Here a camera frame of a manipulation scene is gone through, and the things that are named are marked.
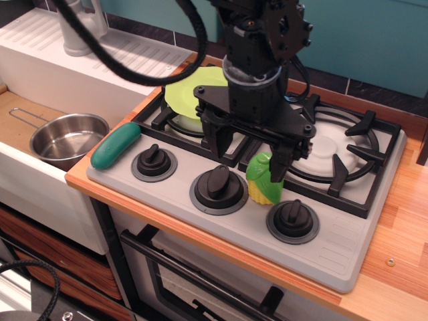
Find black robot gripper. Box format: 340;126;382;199
194;80;316;183

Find toy corncob with green husk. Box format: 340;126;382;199
245;152;284;205

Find green toy cucumber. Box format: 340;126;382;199
90;122;141;170

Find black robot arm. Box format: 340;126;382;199
194;1;316;183

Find light green plastic plate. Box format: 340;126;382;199
165;66;227;120

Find stainless steel pot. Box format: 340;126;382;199
9;108;110;171

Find black middle stove knob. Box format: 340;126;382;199
189;165;249;216

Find black stove knob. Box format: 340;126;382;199
131;144;178;183
266;199;320;245
189;165;249;216

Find black right stove knob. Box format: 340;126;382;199
266;199;320;245

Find black left burner grate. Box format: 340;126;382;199
132;86;254;167

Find black burner grate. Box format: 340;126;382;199
132;86;254;167
237;92;403;220

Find black right burner grate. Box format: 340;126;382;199
237;92;403;220

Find black left stove knob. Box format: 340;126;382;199
131;144;178;183

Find grey toy stovetop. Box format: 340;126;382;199
86;63;408;295

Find toy oven door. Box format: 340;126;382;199
110;209;345;320

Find grey toy faucet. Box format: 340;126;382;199
57;0;108;57

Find wooden drawer fronts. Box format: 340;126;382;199
1;204;132;320

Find black braided cable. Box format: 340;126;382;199
52;0;209;87

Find black oven door handle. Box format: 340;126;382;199
120;230;284;321

